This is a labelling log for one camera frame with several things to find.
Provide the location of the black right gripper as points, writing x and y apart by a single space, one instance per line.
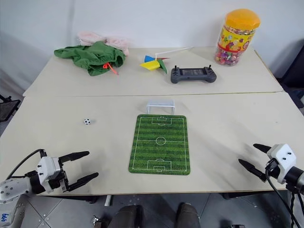
272 169

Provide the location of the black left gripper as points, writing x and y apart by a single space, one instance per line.
64 178

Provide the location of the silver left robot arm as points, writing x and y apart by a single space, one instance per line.
14 187

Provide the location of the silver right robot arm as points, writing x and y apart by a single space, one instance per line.
294 177

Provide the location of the tiny soccer ball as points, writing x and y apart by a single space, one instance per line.
87 121

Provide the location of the green soccer field mat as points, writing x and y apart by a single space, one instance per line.
160 152

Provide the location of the dark rounded shape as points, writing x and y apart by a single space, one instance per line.
187 216
127 217

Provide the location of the black metal stand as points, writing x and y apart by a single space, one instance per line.
8 108

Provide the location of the black chair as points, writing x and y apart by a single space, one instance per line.
294 66

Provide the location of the grey handheld game controller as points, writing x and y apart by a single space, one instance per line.
192 77

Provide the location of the small white toy goal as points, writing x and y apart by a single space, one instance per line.
160 102

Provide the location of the crumpled green cloth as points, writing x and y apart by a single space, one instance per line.
95 54

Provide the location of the candy jar with orange lid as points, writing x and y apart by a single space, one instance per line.
234 40

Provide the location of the colourful paper pinwheel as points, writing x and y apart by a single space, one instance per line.
150 64

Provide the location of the crumpled pink cloth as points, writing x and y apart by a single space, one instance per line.
88 37

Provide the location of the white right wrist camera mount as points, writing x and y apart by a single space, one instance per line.
283 158

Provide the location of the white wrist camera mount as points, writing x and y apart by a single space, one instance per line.
283 158
48 169

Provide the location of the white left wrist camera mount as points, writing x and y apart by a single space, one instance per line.
48 169

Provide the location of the black table frame bar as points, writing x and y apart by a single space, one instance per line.
244 195

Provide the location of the grey table leg bracket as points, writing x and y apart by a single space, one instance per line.
108 200

